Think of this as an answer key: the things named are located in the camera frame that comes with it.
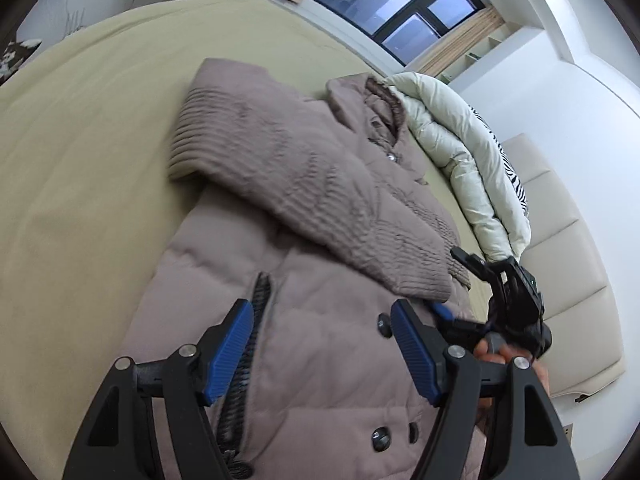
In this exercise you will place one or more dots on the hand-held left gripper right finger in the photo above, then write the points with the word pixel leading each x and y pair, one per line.
pixel 412 345

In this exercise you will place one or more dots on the white wall shelf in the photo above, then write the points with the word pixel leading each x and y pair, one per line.
pixel 480 55

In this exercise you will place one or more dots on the zebra print pillow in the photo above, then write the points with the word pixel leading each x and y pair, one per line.
pixel 515 180

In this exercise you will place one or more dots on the white duvet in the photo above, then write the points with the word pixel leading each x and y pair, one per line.
pixel 450 125

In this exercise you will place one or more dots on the taupe padded jacket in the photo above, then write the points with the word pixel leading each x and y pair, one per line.
pixel 325 185

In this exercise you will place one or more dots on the cream padded headboard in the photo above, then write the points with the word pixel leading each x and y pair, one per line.
pixel 565 260

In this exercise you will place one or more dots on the dark framed window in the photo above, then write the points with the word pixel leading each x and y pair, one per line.
pixel 360 0

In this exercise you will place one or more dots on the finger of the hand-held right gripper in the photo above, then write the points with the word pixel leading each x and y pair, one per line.
pixel 465 332
pixel 482 266

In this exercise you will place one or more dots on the bed with beige sheet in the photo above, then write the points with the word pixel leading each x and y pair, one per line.
pixel 75 160

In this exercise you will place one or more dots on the person's right hand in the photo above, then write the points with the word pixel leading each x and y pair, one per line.
pixel 490 352

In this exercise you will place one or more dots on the brown white patterned cushion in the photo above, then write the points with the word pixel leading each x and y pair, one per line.
pixel 15 57

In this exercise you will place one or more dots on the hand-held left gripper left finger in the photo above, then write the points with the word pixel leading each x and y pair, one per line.
pixel 232 342

